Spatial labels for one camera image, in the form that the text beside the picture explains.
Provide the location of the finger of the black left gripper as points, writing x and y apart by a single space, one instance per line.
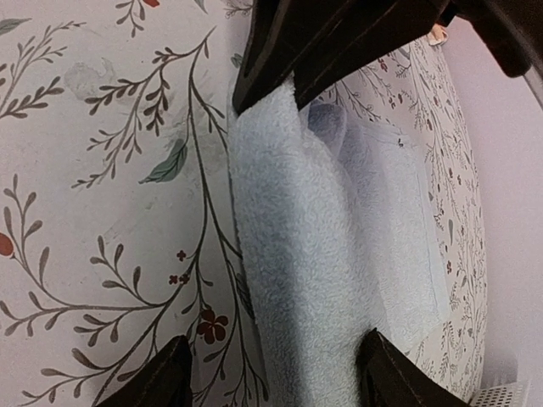
366 32
281 34

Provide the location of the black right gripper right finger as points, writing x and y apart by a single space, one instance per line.
388 378

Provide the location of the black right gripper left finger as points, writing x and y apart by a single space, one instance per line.
164 381

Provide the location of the light blue terry towel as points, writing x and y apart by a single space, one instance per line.
338 239

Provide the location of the orange patterned towel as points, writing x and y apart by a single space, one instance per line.
437 35

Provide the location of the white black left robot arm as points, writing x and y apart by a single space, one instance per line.
511 30

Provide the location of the white perforated plastic basket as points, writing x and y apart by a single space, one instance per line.
513 394

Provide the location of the floral table cover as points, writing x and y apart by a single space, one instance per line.
116 223

